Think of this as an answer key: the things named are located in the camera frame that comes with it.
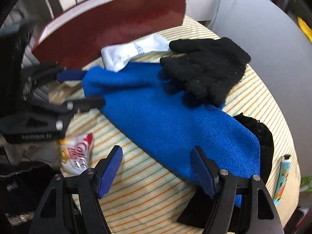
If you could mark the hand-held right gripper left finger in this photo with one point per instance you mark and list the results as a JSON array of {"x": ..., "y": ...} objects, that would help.
[{"x": 112, "y": 170}]

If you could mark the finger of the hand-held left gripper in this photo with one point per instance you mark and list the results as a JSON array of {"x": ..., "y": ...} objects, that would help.
[
  {"x": 95, "y": 102},
  {"x": 70, "y": 75}
]

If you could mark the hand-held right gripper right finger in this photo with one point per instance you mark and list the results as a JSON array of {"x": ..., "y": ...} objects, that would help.
[{"x": 202, "y": 170}]

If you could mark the white tissue packet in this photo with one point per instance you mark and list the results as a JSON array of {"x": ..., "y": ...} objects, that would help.
[{"x": 117, "y": 53}]

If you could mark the dark red cardboard box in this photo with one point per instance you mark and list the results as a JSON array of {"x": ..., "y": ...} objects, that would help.
[{"x": 109, "y": 24}]

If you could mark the blue fleece cloth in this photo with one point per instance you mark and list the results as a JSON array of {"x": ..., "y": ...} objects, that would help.
[{"x": 158, "y": 117}]

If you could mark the fruit print hand cream tube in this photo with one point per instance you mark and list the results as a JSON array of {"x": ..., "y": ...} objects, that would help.
[{"x": 281, "y": 180}]

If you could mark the red white snack packet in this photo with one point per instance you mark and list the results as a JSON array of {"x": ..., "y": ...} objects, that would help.
[{"x": 78, "y": 151}]

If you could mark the striped yellow towel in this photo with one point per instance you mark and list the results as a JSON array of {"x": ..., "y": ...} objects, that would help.
[{"x": 146, "y": 199}]

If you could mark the black knit hat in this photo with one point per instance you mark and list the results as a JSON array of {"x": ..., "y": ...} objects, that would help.
[{"x": 263, "y": 136}]

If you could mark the dark cloth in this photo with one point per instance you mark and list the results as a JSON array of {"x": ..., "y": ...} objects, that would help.
[{"x": 24, "y": 187}]

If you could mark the green tissue box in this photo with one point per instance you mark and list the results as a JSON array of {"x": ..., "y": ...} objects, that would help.
[{"x": 306, "y": 182}]

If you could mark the black knit glove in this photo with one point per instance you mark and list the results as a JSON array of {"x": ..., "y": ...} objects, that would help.
[{"x": 209, "y": 65}]

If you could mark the yellow object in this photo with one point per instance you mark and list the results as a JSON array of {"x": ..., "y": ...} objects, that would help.
[{"x": 306, "y": 29}]

